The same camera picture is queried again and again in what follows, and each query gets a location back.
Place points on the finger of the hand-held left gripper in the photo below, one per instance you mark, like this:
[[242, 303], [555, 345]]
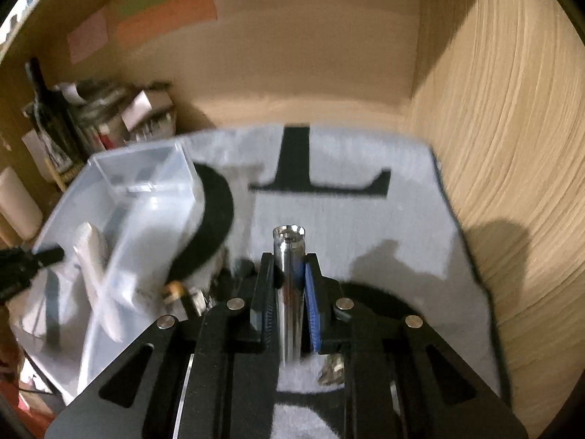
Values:
[[27, 263]]

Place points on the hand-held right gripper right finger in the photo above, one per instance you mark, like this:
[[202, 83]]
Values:
[[313, 306]]

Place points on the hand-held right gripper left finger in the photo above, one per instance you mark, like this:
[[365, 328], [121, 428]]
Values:
[[264, 292]]

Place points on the silver metal cylinder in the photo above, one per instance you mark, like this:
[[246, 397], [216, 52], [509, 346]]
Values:
[[288, 283]]

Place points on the clear plastic organizer box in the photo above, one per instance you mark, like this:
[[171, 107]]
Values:
[[137, 201]]

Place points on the grey strip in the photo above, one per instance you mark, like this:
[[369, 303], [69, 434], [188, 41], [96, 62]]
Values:
[[52, 315]]

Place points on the white roll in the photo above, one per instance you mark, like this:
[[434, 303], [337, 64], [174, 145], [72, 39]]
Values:
[[16, 203]]

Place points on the small metal part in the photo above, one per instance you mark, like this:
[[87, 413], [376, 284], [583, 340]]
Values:
[[199, 301]]

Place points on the white plastic comb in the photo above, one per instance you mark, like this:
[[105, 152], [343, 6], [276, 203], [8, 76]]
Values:
[[93, 260]]

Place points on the small metal clip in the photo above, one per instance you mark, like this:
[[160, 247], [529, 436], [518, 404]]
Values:
[[332, 370]]

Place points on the small brass piece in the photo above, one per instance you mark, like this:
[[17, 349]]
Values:
[[174, 291]]

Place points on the grey mat with black letters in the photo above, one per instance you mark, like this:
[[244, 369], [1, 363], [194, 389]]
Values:
[[347, 219]]

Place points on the white cardboard box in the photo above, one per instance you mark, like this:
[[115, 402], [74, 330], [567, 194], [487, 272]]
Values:
[[144, 107]]

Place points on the pink sticky note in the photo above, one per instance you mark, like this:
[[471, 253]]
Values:
[[87, 37]]

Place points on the orange sticky note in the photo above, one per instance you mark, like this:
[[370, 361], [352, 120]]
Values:
[[167, 16]]

